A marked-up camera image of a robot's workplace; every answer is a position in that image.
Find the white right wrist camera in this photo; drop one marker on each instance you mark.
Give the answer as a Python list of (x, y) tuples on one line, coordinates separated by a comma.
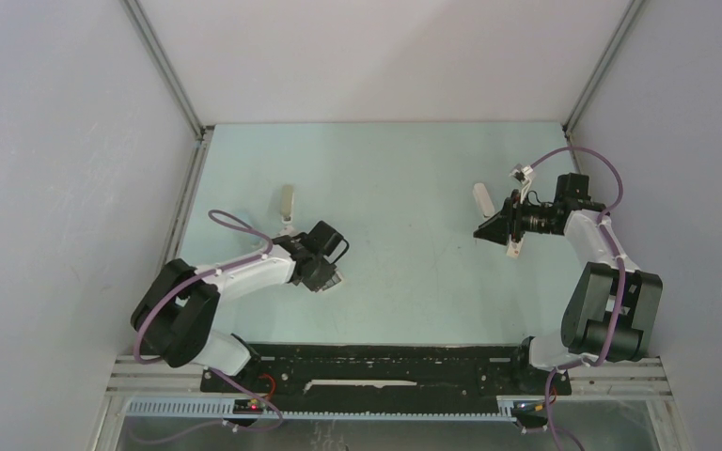
[(524, 174)]

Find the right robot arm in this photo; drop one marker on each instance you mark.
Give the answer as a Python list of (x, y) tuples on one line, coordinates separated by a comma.
[(611, 313)]

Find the grey cable duct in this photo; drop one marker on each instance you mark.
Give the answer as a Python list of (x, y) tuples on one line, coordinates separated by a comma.
[(227, 408)]

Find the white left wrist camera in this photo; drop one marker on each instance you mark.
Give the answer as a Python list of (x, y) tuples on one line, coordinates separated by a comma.
[(287, 230)]

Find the aluminium frame rail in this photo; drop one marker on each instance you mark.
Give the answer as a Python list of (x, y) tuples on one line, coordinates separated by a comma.
[(155, 49)]

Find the beige stapler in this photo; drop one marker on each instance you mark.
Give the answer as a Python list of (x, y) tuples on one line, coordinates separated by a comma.
[(286, 203)]

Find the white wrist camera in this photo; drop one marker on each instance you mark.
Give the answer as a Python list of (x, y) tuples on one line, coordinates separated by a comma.
[(287, 230), (524, 174)]

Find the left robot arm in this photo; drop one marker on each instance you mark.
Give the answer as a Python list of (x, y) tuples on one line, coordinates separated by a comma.
[(174, 319)]

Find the white stapler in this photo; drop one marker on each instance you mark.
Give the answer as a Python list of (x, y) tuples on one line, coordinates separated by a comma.
[(483, 201)]

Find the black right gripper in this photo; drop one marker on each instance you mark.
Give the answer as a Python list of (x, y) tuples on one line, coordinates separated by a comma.
[(509, 221)]

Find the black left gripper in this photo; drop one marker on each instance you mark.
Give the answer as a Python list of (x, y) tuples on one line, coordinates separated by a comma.
[(316, 283)]

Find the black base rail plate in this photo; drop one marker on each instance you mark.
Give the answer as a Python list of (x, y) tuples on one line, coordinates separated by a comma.
[(410, 379)]

